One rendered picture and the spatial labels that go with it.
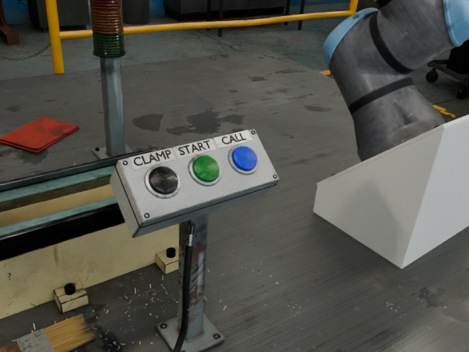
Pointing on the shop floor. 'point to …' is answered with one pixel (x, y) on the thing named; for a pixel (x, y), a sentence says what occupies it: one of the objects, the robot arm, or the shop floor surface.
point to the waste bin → (135, 12)
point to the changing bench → (248, 19)
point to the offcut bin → (38, 8)
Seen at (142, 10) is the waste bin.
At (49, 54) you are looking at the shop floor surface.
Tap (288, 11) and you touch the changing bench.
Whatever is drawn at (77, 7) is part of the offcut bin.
